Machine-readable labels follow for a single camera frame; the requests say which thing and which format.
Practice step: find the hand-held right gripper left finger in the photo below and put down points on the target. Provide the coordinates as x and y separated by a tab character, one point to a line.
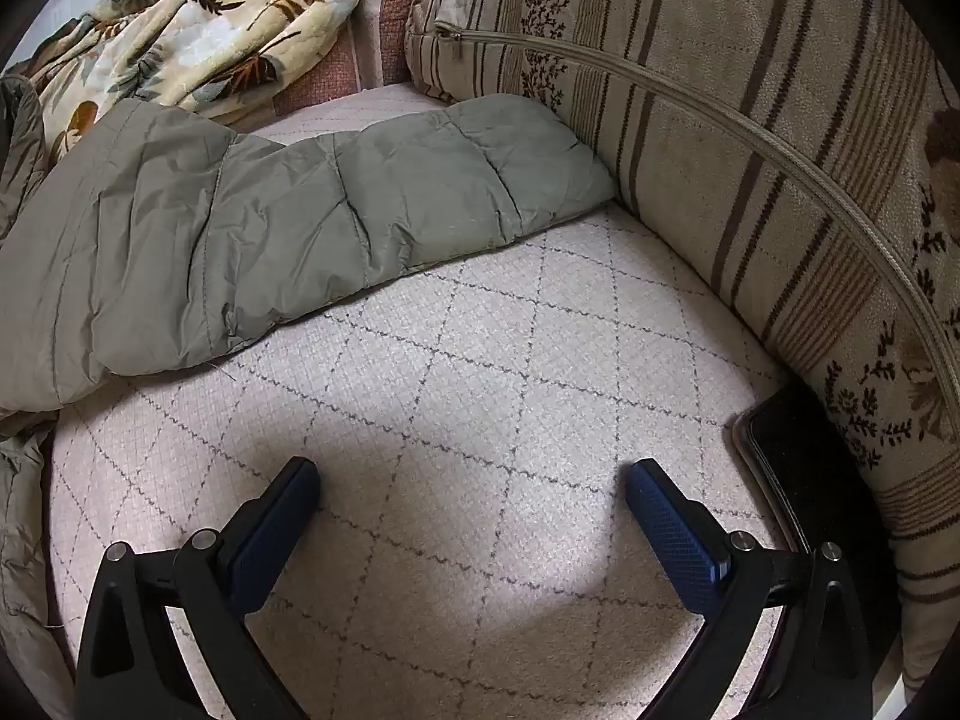
277	532

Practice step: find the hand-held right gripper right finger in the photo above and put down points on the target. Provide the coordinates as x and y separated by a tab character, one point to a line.
675	540

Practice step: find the olive padded jacket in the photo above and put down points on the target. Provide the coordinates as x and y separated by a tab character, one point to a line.
187	240

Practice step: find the black phone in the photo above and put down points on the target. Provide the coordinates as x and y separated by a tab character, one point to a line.
795	465

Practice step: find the pink quilted sofa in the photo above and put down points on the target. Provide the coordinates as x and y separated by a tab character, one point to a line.
450	390

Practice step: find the striped floral cushion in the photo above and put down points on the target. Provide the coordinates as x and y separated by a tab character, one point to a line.
712	127

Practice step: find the leaf print blanket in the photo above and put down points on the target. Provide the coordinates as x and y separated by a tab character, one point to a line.
225	15

